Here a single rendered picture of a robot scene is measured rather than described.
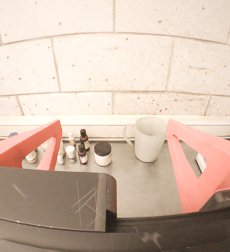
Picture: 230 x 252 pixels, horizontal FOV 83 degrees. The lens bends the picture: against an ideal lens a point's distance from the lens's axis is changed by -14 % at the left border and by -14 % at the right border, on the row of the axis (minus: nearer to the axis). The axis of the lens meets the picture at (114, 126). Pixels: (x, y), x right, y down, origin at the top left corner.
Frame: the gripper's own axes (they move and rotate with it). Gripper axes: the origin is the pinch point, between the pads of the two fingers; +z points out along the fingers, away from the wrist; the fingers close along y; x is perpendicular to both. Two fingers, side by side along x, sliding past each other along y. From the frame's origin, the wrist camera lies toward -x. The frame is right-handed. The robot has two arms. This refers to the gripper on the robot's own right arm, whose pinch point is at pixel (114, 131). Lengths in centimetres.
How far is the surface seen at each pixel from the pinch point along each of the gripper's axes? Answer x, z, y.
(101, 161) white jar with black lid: 37.1, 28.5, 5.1
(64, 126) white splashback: 31, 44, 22
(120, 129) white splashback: 33, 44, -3
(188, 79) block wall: 11, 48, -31
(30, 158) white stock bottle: 37, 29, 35
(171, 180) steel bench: 40, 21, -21
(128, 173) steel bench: 39.9, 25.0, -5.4
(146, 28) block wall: -7.5, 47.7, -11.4
